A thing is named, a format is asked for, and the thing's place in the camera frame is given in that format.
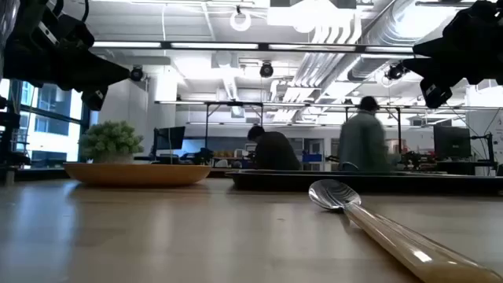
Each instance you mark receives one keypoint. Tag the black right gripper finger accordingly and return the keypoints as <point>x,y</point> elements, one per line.
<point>434,48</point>
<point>436,68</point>

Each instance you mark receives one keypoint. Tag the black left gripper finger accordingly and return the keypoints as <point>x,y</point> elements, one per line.
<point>94,72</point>

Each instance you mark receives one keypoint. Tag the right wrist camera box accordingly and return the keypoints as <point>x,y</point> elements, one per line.
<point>435,94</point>

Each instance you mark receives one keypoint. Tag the person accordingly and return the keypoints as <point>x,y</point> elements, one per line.
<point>275,151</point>
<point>363,137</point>

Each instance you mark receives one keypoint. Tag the black computer monitor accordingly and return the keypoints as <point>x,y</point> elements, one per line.
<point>169,138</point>
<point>452,141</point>

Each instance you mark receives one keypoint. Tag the black aluminium table frame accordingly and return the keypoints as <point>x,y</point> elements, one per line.
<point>35,174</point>

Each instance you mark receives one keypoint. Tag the black plastic tray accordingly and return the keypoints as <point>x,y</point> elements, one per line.
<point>353,182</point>

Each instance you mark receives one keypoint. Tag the silver ventilation duct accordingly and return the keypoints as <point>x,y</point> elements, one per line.
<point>389,27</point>

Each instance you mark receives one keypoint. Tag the overhead light bar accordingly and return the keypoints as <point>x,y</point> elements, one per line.
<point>212,45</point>

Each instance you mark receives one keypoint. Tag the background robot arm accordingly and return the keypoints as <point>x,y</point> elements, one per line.
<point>198,156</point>
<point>416,160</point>

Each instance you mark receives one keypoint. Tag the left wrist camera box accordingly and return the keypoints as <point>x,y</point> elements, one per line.
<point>94,99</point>

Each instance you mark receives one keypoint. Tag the small green potted plant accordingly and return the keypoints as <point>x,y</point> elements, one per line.
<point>112,139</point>

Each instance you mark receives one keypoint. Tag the black round ceiling spotlight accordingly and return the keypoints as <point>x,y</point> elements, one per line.
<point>266,69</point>
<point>136,73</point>
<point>395,71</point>

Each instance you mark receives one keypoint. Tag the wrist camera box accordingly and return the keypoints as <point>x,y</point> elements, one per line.
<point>94,99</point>
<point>435,94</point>

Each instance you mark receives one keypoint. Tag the blue storage bin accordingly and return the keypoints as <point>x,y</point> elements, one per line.
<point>312,158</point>

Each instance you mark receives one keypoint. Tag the dark equipment stand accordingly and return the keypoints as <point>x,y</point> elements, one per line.
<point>9,129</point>

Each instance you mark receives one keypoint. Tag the orange round plate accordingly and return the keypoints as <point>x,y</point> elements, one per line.
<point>137,175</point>

